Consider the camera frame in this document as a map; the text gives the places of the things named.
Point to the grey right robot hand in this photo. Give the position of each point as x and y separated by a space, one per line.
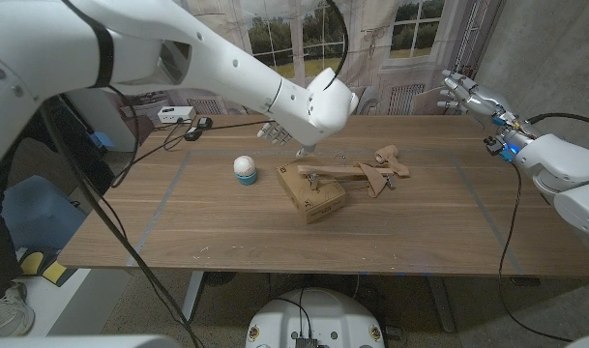
478 99

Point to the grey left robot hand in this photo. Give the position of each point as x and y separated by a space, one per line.
277 131

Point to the silver metal clip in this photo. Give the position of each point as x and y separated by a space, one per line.
390 181
313 181

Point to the light wooden slat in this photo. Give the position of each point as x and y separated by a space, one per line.
337 170

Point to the beige elastic arm wrap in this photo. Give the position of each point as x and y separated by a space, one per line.
378 176

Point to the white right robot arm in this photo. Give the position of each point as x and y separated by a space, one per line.
560 179

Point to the blue ball stand cup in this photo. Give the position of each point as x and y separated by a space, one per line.
247 180

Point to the brown cardboard package box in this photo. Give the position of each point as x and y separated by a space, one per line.
311 198

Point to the white baseball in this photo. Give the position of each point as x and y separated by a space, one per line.
244 165

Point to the black power adapter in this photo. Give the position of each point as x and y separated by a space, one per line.
193 134
205 123

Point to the printed window backdrop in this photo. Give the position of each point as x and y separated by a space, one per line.
395 48

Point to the white power strip box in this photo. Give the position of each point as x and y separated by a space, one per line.
175 114

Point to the grey table leg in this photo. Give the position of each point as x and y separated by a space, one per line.
440 302
191 295

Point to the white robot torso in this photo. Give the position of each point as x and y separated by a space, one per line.
313 314

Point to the blue chair seat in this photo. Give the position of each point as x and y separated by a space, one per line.
38 212

